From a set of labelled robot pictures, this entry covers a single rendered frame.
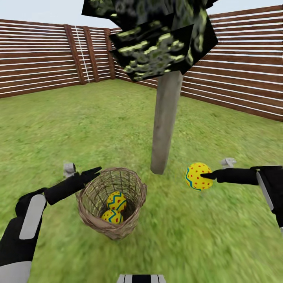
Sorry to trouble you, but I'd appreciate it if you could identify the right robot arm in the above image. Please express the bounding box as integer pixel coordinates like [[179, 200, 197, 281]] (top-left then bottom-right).
[[201, 158, 283, 235]]

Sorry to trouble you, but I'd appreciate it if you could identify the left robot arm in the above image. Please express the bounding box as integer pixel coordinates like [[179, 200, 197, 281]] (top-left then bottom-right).
[[0, 162, 102, 283]]

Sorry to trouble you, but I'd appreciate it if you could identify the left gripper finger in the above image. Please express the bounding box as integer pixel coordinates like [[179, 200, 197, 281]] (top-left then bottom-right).
[[80, 166, 102, 183], [84, 172, 100, 184]]

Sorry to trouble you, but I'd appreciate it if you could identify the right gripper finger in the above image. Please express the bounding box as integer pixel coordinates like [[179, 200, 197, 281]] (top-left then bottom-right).
[[201, 171, 217, 180]]

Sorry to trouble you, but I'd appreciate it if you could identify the easter egg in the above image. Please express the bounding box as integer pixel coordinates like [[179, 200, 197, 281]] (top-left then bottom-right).
[[106, 191, 127, 213], [101, 209, 124, 223], [185, 162, 213, 191]]

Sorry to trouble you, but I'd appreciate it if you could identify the wicker basket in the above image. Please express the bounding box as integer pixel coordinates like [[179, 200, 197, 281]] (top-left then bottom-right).
[[74, 167, 147, 241]]

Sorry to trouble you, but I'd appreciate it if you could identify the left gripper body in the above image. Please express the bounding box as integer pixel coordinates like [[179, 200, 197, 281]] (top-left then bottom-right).
[[57, 172, 85, 198]]

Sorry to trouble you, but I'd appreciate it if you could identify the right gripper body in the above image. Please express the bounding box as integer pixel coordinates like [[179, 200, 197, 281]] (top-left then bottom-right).
[[216, 168, 244, 184]]

